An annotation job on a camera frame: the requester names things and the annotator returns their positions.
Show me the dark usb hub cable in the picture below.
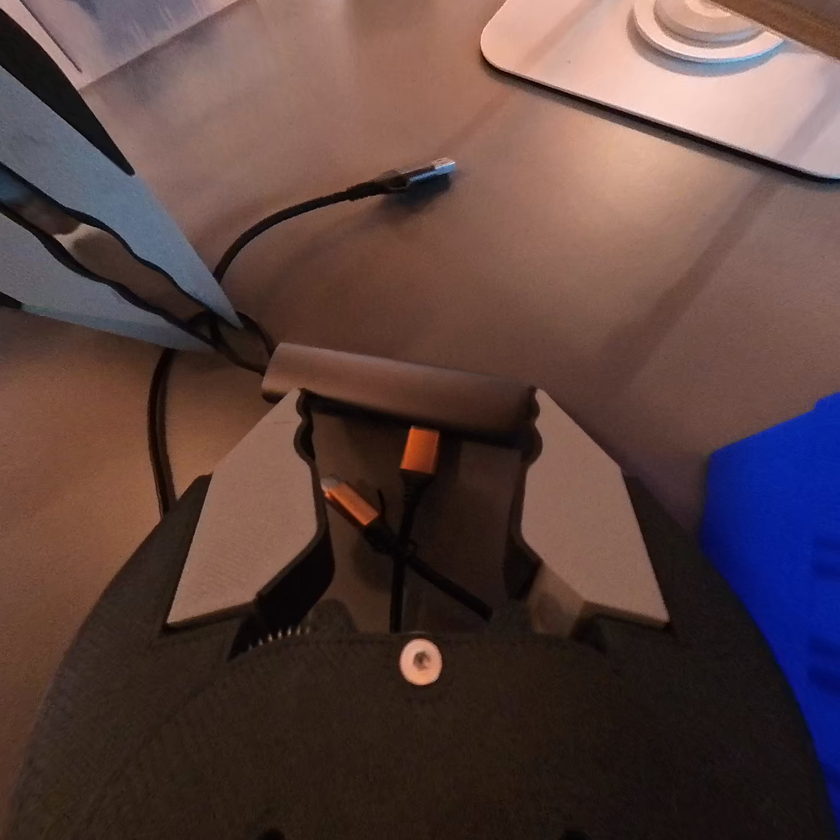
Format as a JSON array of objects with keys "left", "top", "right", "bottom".
[{"left": 211, "top": 156, "right": 458, "bottom": 371}]

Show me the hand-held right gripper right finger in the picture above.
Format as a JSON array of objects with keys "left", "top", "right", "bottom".
[{"left": 503, "top": 388, "right": 670, "bottom": 639}]

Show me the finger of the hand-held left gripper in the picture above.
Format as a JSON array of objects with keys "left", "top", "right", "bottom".
[
  {"left": 0, "top": 209, "right": 221, "bottom": 354},
  {"left": 0, "top": 67, "right": 244, "bottom": 329}
]

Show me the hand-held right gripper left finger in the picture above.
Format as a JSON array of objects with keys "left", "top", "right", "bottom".
[{"left": 166, "top": 388, "right": 337, "bottom": 632}]

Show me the black cable with orange plugs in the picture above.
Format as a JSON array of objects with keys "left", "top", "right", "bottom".
[{"left": 147, "top": 346, "right": 494, "bottom": 634}]

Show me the dark grey usb hub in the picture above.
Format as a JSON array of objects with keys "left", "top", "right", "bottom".
[{"left": 261, "top": 341, "right": 537, "bottom": 435}]

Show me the white clipboard stand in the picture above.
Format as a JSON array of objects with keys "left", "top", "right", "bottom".
[{"left": 480, "top": 0, "right": 840, "bottom": 179}]

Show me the blue plastic bin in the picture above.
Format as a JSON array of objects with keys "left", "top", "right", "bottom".
[{"left": 699, "top": 392, "right": 840, "bottom": 811}]

